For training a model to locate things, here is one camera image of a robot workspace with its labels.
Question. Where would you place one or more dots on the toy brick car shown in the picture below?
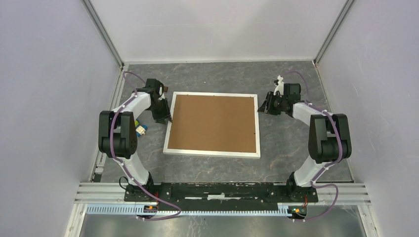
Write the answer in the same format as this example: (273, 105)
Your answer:
(140, 129)

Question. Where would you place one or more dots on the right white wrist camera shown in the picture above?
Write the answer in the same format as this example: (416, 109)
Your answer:
(279, 89)

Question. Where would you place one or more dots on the brown cardboard backing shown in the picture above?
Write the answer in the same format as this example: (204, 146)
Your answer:
(212, 124)

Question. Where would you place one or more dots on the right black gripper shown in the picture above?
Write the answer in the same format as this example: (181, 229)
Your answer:
(267, 107)

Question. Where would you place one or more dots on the slotted cable duct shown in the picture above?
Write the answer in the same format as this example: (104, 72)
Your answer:
(150, 210)

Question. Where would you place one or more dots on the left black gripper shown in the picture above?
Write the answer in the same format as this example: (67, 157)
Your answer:
(160, 118)

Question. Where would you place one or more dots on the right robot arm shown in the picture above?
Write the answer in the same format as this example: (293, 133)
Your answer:
(329, 139)

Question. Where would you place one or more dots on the white picture frame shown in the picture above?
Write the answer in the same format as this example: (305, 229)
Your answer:
(212, 153)

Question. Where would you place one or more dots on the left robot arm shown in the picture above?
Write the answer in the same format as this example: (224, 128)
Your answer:
(117, 134)

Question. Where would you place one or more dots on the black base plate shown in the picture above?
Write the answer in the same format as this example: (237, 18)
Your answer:
(240, 196)

